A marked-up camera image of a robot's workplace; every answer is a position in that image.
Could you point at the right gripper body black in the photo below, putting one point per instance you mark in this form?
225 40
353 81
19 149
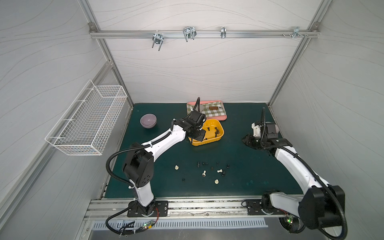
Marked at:
252 141

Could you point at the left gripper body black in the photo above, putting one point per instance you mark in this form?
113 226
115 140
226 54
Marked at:
197 132

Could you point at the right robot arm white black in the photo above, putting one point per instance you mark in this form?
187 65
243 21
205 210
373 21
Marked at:
322 206

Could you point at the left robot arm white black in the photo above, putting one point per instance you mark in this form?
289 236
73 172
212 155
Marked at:
140 164

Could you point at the yellow plastic storage box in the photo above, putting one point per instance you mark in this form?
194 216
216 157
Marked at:
210 135

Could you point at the green checkered cloth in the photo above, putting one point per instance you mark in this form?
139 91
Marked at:
214 113

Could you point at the pink tray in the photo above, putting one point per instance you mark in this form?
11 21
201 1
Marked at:
221 118

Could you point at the purple bowl left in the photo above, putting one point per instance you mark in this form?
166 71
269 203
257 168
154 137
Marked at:
148 121

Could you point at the metal u-bolt clamp middle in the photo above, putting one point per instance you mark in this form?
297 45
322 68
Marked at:
189 33

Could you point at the metal u-bolt clamp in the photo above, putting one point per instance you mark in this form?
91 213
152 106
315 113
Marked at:
189 33
158 39

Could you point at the metal u-bolt clamp left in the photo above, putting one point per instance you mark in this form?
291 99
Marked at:
158 39

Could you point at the metal hook clamp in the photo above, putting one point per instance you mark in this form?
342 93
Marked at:
223 32

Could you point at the spatula with wooden handle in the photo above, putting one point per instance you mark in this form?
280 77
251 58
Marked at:
203 107

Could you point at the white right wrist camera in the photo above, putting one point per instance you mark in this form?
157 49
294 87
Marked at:
256 130

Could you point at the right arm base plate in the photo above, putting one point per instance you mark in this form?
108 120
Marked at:
258 207

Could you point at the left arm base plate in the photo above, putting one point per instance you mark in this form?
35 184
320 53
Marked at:
154 209

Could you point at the white wire basket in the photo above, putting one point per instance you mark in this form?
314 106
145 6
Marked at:
85 127

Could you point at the metal bracket right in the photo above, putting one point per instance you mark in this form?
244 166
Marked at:
296 34

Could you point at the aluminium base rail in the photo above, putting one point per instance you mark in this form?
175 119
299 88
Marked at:
195 208

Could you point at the aluminium crossbar rail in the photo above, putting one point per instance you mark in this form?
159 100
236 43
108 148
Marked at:
201 34

